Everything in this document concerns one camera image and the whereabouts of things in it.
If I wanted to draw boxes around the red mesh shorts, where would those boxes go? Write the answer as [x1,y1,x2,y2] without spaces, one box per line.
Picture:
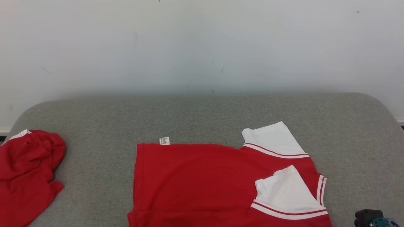
[0,129,66,227]

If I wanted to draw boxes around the red jersey with white sleeves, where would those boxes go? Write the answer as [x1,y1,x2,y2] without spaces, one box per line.
[127,121,332,227]

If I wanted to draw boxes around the black cable with blue connector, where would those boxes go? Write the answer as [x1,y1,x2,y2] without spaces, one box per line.
[369,217,400,227]

